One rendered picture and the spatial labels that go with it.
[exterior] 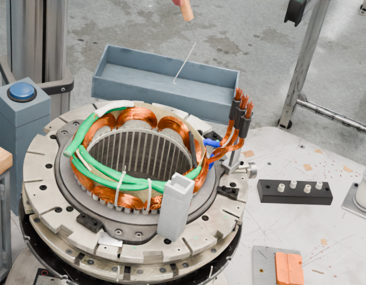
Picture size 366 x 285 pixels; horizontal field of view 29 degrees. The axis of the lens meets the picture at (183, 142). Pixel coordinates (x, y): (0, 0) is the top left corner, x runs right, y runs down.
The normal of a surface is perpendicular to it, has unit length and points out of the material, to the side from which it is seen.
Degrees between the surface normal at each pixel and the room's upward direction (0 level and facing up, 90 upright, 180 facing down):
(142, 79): 0
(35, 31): 90
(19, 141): 90
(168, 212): 90
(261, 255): 0
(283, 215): 0
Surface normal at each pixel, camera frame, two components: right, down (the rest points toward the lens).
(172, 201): -0.49, 0.52
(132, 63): -0.15, 0.63
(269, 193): 0.15, -0.75
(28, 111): 0.66, 0.56
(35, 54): 0.42, 0.64
